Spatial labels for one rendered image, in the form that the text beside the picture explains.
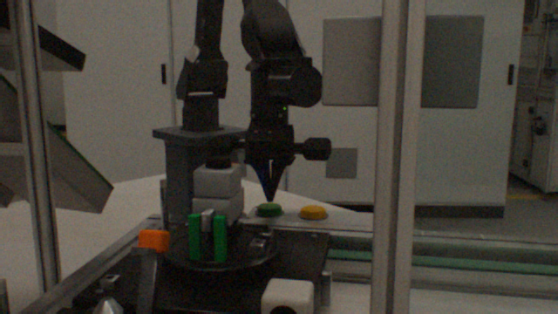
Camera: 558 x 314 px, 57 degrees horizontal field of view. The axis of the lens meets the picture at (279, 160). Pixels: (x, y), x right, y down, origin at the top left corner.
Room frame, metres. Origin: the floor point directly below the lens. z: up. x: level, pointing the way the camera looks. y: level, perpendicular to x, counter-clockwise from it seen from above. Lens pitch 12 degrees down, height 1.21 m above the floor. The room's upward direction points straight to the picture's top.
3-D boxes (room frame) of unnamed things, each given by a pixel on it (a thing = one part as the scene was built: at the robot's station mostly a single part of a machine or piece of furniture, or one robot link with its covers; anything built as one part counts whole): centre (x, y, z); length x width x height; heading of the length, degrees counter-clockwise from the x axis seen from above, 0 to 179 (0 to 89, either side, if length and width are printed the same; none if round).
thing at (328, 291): (0.54, -0.05, 0.95); 0.01 x 0.01 x 0.04; 79
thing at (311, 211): (0.76, -0.05, 0.96); 0.04 x 0.04 x 0.02
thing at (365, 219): (0.76, -0.05, 0.93); 0.21 x 0.07 x 0.06; 79
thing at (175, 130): (1.00, 0.15, 0.96); 0.15 x 0.15 x 0.20; 43
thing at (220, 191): (0.55, 0.07, 1.06); 0.08 x 0.04 x 0.07; 170
